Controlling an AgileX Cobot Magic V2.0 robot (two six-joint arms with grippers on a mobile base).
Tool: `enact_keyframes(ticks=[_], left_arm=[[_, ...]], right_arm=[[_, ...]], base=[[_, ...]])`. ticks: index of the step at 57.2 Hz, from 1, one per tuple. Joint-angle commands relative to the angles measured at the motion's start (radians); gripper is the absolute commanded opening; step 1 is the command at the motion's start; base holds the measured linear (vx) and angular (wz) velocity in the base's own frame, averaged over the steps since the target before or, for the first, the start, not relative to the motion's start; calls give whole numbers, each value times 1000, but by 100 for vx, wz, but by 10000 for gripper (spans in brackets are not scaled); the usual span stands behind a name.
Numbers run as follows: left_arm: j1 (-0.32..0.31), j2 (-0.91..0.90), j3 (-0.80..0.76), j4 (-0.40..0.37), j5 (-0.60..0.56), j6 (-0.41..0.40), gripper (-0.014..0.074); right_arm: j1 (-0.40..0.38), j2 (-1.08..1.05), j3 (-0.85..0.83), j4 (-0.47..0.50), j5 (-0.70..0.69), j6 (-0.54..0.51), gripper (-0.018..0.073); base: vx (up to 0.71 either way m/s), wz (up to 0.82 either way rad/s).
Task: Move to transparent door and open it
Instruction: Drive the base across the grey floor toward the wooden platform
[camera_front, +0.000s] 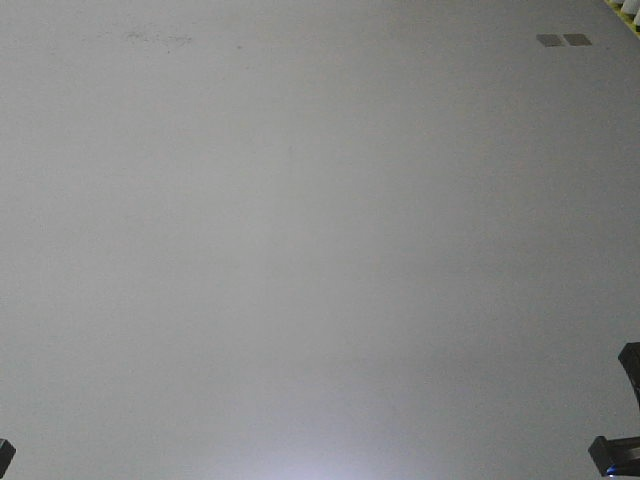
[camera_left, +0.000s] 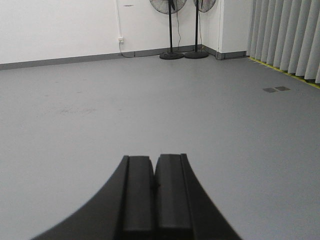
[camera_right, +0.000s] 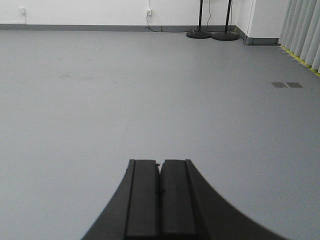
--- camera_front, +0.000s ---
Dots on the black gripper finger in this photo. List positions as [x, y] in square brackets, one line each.
[7, 452]
[629, 357]
[615, 457]

